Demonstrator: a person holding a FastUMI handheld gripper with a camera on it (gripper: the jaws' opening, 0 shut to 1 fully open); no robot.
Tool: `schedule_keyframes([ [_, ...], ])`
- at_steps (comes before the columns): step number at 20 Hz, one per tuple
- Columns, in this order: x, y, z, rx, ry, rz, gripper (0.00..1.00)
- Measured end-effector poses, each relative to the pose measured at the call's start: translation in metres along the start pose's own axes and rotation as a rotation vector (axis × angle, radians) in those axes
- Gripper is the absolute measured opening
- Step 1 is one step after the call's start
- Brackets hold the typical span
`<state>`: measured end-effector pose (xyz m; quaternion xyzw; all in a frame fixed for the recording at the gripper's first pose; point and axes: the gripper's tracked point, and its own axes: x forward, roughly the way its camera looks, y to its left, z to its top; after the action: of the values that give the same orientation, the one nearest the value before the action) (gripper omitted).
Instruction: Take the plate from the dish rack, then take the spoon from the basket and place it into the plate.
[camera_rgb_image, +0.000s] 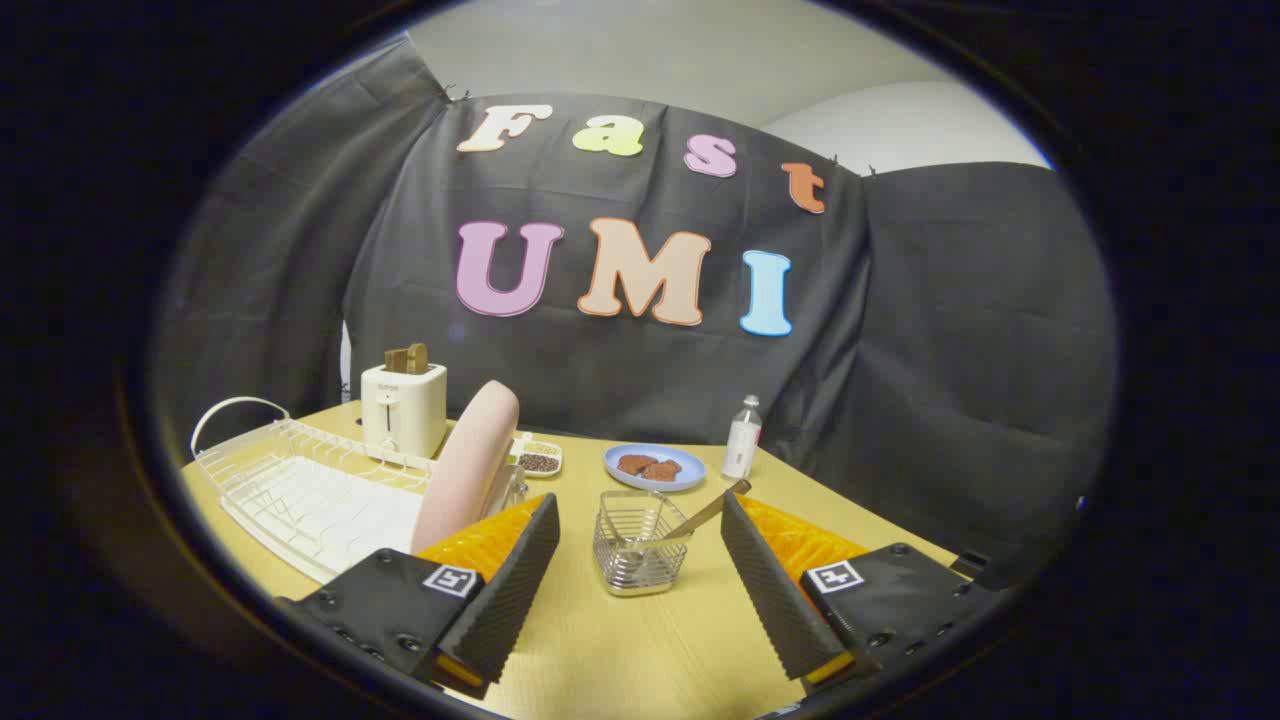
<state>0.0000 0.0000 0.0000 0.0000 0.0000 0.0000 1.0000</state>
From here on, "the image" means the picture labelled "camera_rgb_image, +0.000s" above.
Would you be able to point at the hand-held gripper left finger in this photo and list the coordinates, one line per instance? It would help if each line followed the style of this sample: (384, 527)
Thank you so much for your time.
(510, 590)

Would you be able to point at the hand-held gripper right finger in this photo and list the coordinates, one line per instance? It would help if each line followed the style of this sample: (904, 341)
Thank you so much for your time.
(770, 590)

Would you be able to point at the pink plate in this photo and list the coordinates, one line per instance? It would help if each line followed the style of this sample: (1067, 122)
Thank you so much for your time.
(466, 470)

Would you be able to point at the white dish rack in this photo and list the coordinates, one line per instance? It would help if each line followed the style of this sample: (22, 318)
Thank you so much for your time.
(300, 490)

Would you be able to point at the blue plate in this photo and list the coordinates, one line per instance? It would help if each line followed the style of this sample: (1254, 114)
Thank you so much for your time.
(690, 470)

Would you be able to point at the clear glass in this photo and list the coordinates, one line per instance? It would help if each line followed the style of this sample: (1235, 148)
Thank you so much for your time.
(510, 487)

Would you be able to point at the white divided condiment tray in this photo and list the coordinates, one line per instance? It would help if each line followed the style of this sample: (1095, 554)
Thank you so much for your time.
(538, 456)

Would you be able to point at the small clear plastic bottle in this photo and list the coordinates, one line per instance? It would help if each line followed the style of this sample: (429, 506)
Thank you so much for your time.
(741, 440)

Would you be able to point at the brown bread piece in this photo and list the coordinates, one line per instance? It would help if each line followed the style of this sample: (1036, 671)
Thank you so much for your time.
(636, 463)
(662, 470)

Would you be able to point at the white toaster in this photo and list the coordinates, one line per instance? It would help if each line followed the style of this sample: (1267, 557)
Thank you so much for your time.
(403, 410)

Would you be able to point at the black backdrop cloth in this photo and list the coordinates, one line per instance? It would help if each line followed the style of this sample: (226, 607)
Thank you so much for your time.
(620, 370)

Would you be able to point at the brown toast slice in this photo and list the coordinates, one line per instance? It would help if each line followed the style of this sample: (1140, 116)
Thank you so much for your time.
(407, 358)

